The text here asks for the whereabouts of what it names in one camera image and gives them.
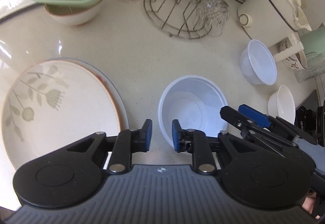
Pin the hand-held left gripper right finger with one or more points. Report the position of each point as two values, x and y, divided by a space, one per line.
175 135

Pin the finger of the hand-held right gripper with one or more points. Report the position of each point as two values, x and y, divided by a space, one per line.
254 113
233 117

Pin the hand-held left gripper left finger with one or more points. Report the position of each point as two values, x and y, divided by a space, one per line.
147 135

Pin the white pink-flower plate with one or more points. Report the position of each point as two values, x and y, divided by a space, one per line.
124 115

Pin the translucent white plastic bowl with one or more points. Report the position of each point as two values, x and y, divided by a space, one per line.
193 104
260 64

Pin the white leaf-print plate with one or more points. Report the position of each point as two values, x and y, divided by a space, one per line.
63 122

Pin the person's right hand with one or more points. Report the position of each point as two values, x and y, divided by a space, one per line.
309 206

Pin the white ceramic bowl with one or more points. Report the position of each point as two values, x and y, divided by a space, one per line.
283 104

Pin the black gas stove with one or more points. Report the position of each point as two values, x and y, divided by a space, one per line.
308 120

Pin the clear textured glass jar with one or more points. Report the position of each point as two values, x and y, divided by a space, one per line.
311 69

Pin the pale green container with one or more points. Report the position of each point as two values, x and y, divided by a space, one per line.
313 42

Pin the clear textured glass cup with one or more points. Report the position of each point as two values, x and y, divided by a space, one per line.
214 14

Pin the white electric pot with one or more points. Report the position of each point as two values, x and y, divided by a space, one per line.
266 3

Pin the white bowl with red rim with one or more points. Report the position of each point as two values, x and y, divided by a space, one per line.
73 16

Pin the white drain tray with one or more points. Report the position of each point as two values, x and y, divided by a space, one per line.
15 12

